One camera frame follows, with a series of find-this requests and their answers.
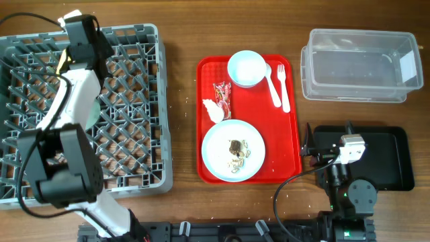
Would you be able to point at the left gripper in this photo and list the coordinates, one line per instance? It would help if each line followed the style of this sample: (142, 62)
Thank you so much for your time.
(108, 48)

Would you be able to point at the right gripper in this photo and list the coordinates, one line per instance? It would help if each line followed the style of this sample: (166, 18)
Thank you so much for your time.
(308, 148)

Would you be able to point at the white plastic spoon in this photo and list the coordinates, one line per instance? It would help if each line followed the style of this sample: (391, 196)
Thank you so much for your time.
(273, 93)

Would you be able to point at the white plastic fork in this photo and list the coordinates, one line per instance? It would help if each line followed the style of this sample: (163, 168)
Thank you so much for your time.
(281, 75)

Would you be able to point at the light blue bowl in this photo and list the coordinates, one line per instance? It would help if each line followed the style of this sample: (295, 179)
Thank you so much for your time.
(246, 68)

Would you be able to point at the light blue plate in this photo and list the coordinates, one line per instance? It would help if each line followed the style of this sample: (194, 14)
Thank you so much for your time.
(215, 150)

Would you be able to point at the white napkin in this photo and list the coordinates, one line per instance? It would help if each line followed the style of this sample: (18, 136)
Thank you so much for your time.
(215, 112)

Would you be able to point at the red snack wrapper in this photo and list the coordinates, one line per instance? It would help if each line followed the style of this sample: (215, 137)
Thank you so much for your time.
(222, 98)

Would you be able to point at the yellow plastic cup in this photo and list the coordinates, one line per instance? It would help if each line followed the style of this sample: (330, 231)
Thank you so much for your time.
(64, 61)

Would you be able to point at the mint green bowl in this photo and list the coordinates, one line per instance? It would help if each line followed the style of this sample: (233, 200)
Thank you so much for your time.
(93, 113)

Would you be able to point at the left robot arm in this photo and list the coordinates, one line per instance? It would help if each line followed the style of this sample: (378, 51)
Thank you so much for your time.
(57, 158)

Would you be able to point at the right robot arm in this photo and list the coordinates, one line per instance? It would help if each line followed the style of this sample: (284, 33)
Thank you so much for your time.
(352, 200)

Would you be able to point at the grey dishwasher rack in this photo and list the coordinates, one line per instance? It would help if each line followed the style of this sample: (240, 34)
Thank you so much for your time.
(131, 137)

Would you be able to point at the black plastic tray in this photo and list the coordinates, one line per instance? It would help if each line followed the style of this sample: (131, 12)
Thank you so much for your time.
(386, 161)

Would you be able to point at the clear plastic bin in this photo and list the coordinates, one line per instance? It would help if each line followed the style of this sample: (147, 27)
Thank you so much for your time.
(360, 66)

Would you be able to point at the red plastic tray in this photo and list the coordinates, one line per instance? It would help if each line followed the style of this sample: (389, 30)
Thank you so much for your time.
(254, 105)

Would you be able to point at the food scraps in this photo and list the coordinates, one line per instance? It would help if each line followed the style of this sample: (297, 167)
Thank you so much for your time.
(240, 152)

